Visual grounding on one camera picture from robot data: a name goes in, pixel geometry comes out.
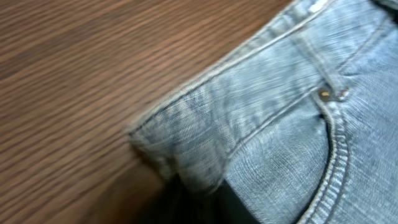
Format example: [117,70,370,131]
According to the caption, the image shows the light blue denim shorts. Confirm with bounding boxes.
[128,0,397,223]

